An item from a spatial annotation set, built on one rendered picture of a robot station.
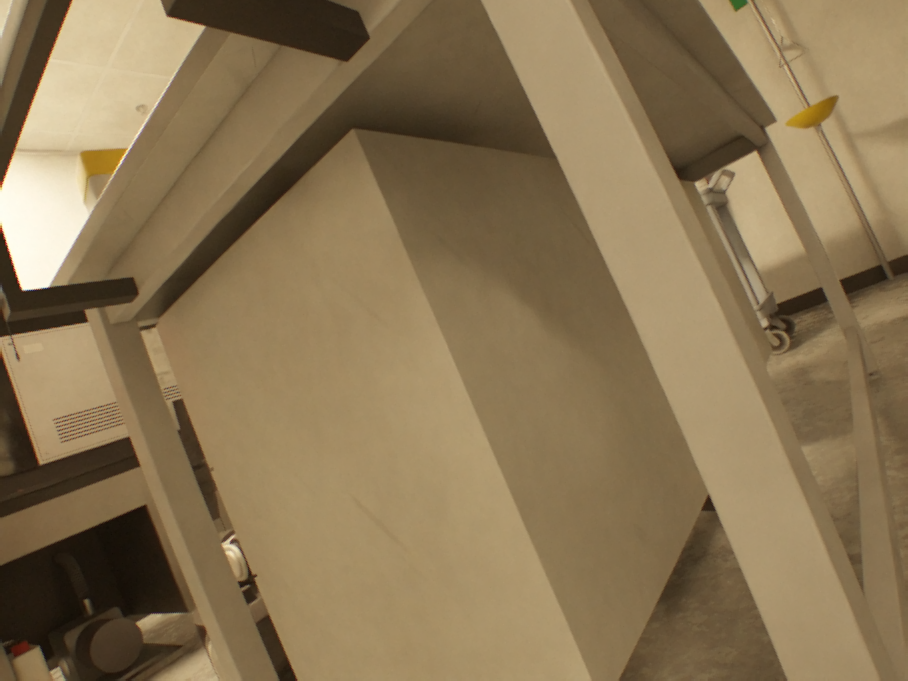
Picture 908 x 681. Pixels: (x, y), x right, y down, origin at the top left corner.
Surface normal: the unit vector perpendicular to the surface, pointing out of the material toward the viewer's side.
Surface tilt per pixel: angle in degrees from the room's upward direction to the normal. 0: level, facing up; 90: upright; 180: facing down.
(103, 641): 90
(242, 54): 180
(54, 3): 180
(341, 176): 90
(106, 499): 90
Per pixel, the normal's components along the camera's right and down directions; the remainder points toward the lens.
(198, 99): 0.40, 0.91
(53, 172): 0.72, -0.36
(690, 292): -0.57, 0.18
